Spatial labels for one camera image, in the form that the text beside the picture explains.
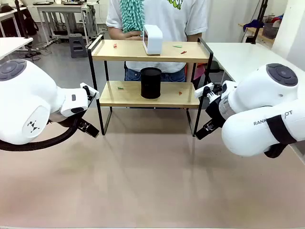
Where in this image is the pink bag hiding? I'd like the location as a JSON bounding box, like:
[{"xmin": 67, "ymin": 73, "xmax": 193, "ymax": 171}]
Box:
[{"xmin": 193, "ymin": 63, "xmax": 208, "ymax": 81}]

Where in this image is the grey step stool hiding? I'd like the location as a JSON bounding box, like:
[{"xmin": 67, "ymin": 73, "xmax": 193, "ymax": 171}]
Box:
[{"xmin": 68, "ymin": 33, "xmax": 89, "ymax": 59}]

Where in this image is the black tripod pole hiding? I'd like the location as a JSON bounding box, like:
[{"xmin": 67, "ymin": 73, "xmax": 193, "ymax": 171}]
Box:
[{"xmin": 252, "ymin": 0, "xmax": 269, "ymax": 45}]

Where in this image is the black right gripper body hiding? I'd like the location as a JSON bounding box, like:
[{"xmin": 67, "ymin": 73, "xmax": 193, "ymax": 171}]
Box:
[{"xmin": 205, "ymin": 85, "xmax": 226, "ymax": 127}]

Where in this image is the two-tier wooden black-frame shelf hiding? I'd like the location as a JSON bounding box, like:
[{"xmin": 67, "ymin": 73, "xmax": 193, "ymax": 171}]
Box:
[{"xmin": 87, "ymin": 34, "xmax": 214, "ymax": 137}]

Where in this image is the large white table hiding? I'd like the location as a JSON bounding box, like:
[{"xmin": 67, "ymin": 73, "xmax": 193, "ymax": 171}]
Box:
[{"xmin": 205, "ymin": 42, "xmax": 305, "ymax": 83}]

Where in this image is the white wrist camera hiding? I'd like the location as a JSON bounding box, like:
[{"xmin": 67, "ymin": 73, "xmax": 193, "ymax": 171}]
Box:
[
  {"xmin": 80, "ymin": 82, "xmax": 100, "ymax": 97},
  {"xmin": 193, "ymin": 83, "xmax": 214, "ymax": 99}
]

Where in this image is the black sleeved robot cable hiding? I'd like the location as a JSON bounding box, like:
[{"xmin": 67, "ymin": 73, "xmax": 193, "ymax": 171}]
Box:
[{"xmin": 0, "ymin": 114, "xmax": 84, "ymax": 152}]

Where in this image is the white desk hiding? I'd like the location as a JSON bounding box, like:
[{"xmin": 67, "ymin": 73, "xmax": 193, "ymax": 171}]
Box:
[{"xmin": 0, "ymin": 6, "xmax": 28, "ymax": 38}]

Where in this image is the grey metal workbench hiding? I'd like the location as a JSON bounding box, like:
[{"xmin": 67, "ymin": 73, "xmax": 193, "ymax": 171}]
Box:
[{"xmin": 32, "ymin": 1, "xmax": 99, "ymax": 45}]

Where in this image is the dark plastic crate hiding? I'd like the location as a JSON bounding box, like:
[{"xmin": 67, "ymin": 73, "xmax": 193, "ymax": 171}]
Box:
[{"xmin": 263, "ymin": 22, "xmax": 280, "ymax": 39}]

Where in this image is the black cylindrical container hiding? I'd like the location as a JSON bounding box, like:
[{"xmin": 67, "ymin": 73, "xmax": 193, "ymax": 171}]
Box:
[{"xmin": 140, "ymin": 67, "xmax": 163, "ymax": 100}]

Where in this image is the person's right forearm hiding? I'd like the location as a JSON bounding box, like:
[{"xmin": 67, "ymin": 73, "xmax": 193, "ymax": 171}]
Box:
[{"xmin": 108, "ymin": 25, "xmax": 144, "ymax": 41}]

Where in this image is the teal chenille duster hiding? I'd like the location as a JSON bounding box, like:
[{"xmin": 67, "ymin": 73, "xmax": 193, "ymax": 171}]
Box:
[{"xmin": 119, "ymin": 0, "xmax": 146, "ymax": 34}]

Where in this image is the black stand pole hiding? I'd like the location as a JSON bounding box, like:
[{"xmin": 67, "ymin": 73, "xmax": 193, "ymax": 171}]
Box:
[{"xmin": 14, "ymin": 0, "xmax": 31, "ymax": 40}]

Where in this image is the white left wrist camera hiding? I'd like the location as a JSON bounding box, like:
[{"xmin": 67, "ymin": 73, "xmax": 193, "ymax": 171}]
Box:
[{"xmin": 80, "ymin": 82, "xmax": 100, "ymax": 97}]

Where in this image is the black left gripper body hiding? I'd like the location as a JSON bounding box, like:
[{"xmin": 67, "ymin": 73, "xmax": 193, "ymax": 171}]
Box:
[{"xmin": 82, "ymin": 85, "xmax": 99, "ymax": 114}]

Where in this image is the white cube power strip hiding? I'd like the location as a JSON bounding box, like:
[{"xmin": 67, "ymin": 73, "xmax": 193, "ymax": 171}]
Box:
[{"xmin": 142, "ymin": 24, "xmax": 163, "ymax": 56}]

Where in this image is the person in white t-shirt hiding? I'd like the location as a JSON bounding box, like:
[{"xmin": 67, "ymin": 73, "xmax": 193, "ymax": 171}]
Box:
[{"xmin": 105, "ymin": 0, "xmax": 209, "ymax": 83}]

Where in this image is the wooden side bench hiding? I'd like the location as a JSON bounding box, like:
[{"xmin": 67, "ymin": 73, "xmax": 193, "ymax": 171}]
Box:
[{"xmin": 238, "ymin": 22, "xmax": 276, "ymax": 45}]

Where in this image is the black backpack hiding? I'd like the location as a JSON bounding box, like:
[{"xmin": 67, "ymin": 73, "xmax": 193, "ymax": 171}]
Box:
[{"xmin": 23, "ymin": 9, "xmax": 39, "ymax": 36}]

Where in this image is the small white table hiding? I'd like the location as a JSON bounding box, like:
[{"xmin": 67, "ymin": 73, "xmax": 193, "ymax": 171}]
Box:
[{"xmin": 0, "ymin": 37, "xmax": 34, "ymax": 61}]

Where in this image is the blue cloth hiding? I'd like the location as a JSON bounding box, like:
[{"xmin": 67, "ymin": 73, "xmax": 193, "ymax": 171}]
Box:
[{"xmin": 243, "ymin": 19, "xmax": 265, "ymax": 32}]

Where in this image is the black strap on arm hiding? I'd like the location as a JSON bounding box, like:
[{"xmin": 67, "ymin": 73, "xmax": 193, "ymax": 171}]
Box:
[{"xmin": 264, "ymin": 114, "xmax": 299, "ymax": 159}]

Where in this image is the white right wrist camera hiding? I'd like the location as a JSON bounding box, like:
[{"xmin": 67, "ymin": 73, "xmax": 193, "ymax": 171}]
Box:
[{"xmin": 193, "ymin": 83, "xmax": 214, "ymax": 99}]

